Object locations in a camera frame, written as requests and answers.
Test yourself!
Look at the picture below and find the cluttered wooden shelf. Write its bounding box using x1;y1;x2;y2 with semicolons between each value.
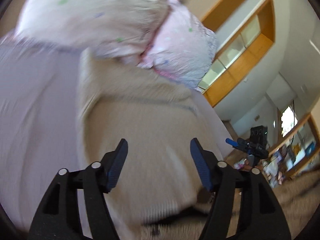
234;113;320;189

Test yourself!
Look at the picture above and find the wooden headboard cabinet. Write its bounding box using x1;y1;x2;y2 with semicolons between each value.
202;0;276;107

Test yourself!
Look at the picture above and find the lavender bed sheet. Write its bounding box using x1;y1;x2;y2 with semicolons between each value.
0;38;235;233

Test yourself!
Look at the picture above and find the pink floral pillow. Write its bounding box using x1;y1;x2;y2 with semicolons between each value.
138;0;218;90

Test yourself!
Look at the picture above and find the white floral pillow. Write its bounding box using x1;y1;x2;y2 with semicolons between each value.
15;0;168;57

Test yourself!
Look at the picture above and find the black camera box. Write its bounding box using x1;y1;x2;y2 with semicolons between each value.
249;126;268;147

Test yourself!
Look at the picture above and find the beige cable-knit sweater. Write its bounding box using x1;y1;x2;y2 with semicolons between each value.
76;50;232;239

